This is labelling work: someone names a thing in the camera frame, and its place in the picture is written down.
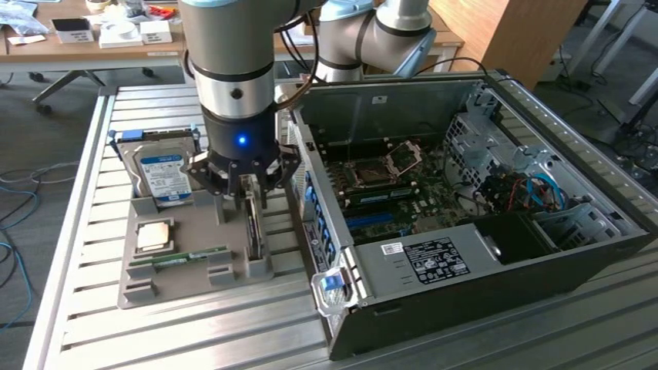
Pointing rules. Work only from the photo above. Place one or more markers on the graphics card with metal bracket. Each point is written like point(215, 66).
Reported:
point(254, 231)

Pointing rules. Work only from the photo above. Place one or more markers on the beige tape roll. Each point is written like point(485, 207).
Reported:
point(96, 4)

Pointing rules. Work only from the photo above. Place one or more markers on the wooden desk white frame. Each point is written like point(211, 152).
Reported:
point(51, 50)
point(451, 38)

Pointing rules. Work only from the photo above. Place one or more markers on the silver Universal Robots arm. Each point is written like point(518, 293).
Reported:
point(231, 38)

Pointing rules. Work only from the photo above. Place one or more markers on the green motherboard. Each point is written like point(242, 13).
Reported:
point(437, 200)

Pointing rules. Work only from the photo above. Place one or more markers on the wooden cabinet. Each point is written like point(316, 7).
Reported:
point(514, 38)

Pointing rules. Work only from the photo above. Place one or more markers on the hard disk with blue carrier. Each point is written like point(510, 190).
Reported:
point(154, 173)

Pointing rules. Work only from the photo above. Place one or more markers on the black open PC case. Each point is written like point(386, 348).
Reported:
point(462, 308)

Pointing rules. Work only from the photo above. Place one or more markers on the CPU chip with metal lid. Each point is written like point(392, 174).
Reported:
point(154, 235)

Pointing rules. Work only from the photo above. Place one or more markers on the small white box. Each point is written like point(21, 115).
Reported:
point(154, 36)

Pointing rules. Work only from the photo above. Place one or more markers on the grey power supply with label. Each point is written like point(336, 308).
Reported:
point(380, 270)

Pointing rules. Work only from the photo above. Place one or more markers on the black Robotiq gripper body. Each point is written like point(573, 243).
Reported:
point(239, 131)

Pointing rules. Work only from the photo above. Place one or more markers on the blue plastic case latch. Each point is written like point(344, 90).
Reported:
point(331, 283)

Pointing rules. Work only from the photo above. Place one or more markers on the silver disk bay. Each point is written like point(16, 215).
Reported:
point(581, 227)

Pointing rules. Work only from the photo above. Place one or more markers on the white metal desk frame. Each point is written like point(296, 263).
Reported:
point(591, 38)

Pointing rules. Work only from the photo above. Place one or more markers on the white paper card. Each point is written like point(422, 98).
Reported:
point(25, 39)

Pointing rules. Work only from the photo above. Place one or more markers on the grey plastic parts rack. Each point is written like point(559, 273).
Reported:
point(200, 246)

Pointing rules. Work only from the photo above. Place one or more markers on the blue expansion slot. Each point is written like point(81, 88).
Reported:
point(370, 223)

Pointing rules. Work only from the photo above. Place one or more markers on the clear plastic bag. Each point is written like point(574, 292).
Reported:
point(20, 23)

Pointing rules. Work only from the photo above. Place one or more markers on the white box with black top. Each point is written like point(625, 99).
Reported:
point(77, 36)

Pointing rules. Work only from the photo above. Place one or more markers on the silver perforated drive cage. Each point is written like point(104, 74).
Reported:
point(473, 146)

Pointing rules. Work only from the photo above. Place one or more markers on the orange plastic item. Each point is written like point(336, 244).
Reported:
point(162, 11)

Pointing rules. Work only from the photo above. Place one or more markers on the metal socket cover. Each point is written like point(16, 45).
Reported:
point(406, 156)

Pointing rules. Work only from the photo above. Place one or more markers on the white box with tape roll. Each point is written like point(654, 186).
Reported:
point(120, 40)

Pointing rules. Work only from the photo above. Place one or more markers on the CPU socket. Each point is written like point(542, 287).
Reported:
point(367, 173)

